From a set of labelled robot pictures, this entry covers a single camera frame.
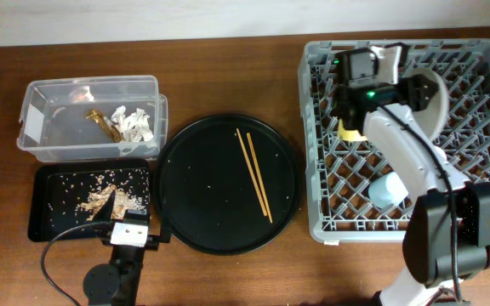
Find round black tray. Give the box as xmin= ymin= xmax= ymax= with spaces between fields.
xmin=151 ymin=114 xmax=302 ymax=255

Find white tissue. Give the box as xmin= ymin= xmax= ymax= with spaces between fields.
xmin=111 ymin=105 xmax=154 ymax=142

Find food scraps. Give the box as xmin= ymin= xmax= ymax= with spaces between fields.
xmin=77 ymin=184 xmax=146 ymax=219

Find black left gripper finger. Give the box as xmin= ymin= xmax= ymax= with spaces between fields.
xmin=85 ymin=190 xmax=116 ymax=221
xmin=159 ymin=198 xmax=172 ymax=243

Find black rectangular tray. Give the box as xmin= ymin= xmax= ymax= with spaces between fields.
xmin=27 ymin=159 xmax=150 ymax=242

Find clear plastic bin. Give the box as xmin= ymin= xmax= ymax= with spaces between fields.
xmin=17 ymin=75 xmax=168 ymax=162

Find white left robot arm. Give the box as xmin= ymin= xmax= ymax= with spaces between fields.
xmin=83 ymin=191 xmax=172 ymax=305

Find yellow bowl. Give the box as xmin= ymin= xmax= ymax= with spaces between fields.
xmin=337 ymin=119 xmax=368 ymax=142

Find gold snack wrapper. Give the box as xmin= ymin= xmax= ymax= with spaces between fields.
xmin=86 ymin=109 xmax=122 ymax=143

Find grey dishwasher rack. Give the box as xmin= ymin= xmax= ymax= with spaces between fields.
xmin=298 ymin=38 xmax=490 ymax=245

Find grey plate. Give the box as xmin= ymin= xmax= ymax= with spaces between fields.
xmin=411 ymin=68 xmax=449 ymax=141

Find light blue cup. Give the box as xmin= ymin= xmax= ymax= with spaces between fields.
xmin=367 ymin=172 xmax=408 ymax=209

